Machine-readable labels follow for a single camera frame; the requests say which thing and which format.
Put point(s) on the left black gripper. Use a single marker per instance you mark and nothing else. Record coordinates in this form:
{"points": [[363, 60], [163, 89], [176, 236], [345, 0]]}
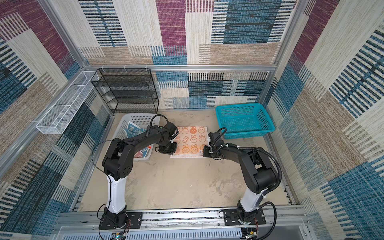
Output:
{"points": [[172, 151]]}

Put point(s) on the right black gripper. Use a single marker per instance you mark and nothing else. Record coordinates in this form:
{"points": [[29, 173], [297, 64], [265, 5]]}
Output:
{"points": [[206, 153]]}

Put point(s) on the orange bunny pattern towel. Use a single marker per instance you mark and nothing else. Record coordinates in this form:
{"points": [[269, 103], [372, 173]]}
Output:
{"points": [[190, 142]]}

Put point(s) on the white plastic laundry basket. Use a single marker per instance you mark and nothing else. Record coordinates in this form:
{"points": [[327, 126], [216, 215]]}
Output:
{"points": [[142, 120]]}

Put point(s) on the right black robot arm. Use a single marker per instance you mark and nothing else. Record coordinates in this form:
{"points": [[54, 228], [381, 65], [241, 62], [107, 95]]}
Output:
{"points": [[261, 171]]}

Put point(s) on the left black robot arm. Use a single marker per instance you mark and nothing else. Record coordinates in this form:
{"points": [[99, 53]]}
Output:
{"points": [[118, 164]]}

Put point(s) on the teal plastic basket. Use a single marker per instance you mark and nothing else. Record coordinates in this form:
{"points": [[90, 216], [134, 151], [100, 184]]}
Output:
{"points": [[244, 120]]}

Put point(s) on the blue bunny pattern towel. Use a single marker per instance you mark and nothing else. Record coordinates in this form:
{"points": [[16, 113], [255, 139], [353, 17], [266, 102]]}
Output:
{"points": [[133, 130]]}

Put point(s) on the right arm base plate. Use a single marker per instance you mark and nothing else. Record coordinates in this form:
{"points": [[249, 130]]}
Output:
{"points": [[234, 217]]}

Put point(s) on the black wire shelf rack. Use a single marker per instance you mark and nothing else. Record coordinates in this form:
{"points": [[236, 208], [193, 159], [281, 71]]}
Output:
{"points": [[127, 90]]}

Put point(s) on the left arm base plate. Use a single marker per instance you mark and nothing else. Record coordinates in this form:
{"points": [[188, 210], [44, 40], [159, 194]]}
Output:
{"points": [[121, 221]]}

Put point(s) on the aluminium mounting rail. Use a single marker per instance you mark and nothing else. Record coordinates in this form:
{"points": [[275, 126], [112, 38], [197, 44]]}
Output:
{"points": [[284, 222]]}

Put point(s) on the white wire mesh tray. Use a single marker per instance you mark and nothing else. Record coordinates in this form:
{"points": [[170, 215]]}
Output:
{"points": [[62, 112]]}

